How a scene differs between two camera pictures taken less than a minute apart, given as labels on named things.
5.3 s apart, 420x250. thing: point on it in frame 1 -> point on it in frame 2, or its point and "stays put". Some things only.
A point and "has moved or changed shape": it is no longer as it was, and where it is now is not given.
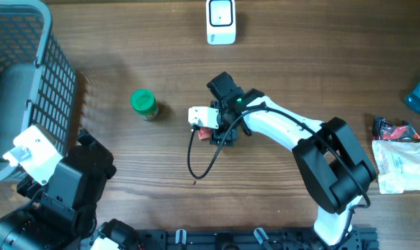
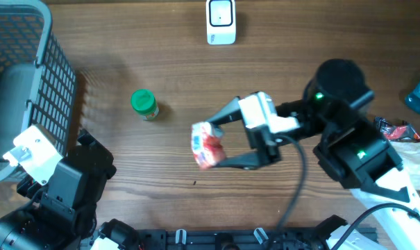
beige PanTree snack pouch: [404, 165] stays put
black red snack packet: [383, 130] stays put
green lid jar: [144, 101] stays put
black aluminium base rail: [359, 238] stays put
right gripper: [225, 136] -> [269, 150]
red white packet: [204, 132] has moved or changed shape
